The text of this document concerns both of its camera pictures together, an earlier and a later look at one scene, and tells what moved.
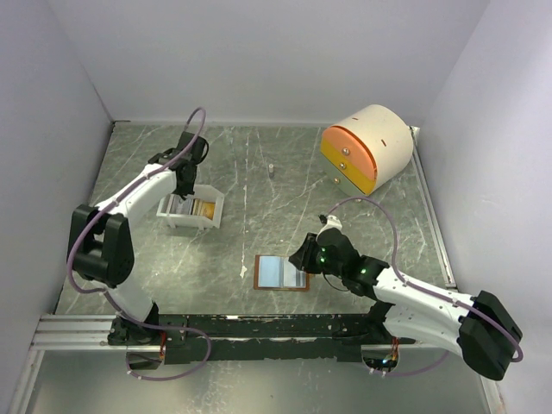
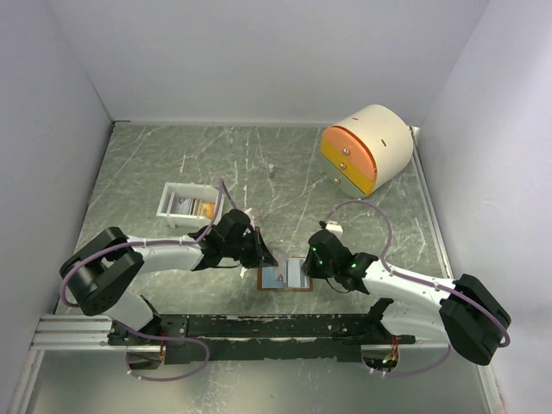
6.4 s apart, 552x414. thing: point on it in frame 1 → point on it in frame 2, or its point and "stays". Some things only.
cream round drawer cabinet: [367, 149] stays
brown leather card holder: [278, 272] stays
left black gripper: [185, 191] → [261, 254]
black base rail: [272, 337] stays
